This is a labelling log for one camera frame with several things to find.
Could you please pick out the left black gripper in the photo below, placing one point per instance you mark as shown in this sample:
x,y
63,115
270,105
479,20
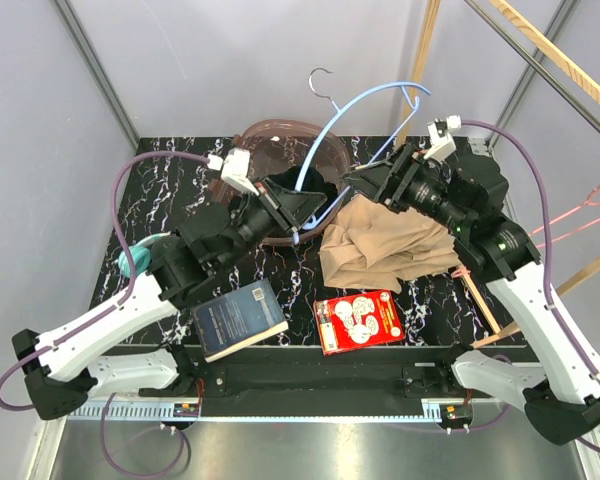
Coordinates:
x,y
290,210

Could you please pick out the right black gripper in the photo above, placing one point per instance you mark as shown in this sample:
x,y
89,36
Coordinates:
x,y
390,183

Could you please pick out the black t shirt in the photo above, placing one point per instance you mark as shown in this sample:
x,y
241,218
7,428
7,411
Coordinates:
x,y
313,181

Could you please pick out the beige t shirt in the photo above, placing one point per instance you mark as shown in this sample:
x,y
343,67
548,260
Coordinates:
x,y
369,247

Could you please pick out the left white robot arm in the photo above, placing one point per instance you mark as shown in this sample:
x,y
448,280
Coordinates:
x,y
69,365

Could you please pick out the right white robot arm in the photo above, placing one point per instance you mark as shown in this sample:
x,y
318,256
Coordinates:
x,y
561,396

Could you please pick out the red printed package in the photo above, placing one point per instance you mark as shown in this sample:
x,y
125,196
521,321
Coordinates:
x,y
357,321

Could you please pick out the dark blue book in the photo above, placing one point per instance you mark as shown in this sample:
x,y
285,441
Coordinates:
x,y
238,319

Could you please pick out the teal headphones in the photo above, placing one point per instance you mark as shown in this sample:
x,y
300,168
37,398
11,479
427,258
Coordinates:
x,y
137,260

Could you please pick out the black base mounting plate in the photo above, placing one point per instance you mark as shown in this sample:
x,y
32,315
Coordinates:
x,y
286,382

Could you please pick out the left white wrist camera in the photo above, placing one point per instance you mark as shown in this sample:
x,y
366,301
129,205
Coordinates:
x,y
235,171

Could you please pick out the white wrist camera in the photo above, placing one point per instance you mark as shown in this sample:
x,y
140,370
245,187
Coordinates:
x,y
235,171
442,143

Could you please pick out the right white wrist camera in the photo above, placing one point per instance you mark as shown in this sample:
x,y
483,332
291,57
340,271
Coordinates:
x,y
442,143

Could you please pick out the metal hanging rail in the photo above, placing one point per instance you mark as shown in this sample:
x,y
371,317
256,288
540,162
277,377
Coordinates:
x,y
548,50

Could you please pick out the wooden clothes rack frame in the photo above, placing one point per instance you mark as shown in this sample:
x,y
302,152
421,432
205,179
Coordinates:
x,y
417,69

